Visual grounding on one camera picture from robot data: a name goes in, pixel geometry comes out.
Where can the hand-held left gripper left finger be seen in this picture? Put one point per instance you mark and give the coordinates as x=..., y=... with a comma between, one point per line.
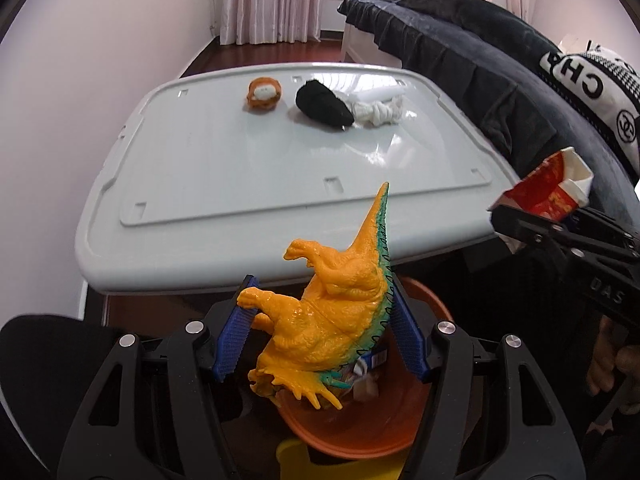
x=232, y=340

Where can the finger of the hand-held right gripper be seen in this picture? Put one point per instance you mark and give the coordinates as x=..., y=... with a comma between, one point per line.
x=530, y=232
x=600, y=225

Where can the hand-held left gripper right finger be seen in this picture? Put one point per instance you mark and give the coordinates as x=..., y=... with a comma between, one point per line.
x=412, y=345

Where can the red paper carton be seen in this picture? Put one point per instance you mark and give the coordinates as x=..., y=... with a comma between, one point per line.
x=545, y=187

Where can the orange dinosaur toy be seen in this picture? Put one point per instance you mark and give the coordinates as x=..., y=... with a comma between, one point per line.
x=330, y=320

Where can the orange plastic bin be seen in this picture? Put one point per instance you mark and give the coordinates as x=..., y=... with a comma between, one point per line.
x=360, y=430

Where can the person's right hand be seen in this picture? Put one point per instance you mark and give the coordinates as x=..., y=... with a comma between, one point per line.
x=602, y=360

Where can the crumpled white wrapper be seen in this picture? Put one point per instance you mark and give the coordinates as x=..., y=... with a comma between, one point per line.
x=366, y=388

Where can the black and white printed cushion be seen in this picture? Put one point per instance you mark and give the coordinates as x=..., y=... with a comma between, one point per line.
x=600, y=90

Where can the grey plastic bin lid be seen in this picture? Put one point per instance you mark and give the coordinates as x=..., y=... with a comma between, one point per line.
x=225, y=160

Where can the dark blue blanket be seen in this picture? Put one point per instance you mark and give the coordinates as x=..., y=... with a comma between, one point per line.
x=475, y=60

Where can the white sock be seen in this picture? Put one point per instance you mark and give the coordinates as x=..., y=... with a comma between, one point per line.
x=377, y=111

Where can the black sock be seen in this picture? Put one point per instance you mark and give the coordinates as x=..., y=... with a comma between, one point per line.
x=322, y=105

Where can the orange round plush toy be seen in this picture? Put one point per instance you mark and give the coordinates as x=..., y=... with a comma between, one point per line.
x=262, y=92

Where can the white bed frame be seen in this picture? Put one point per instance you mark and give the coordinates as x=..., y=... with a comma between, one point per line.
x=360, y=45

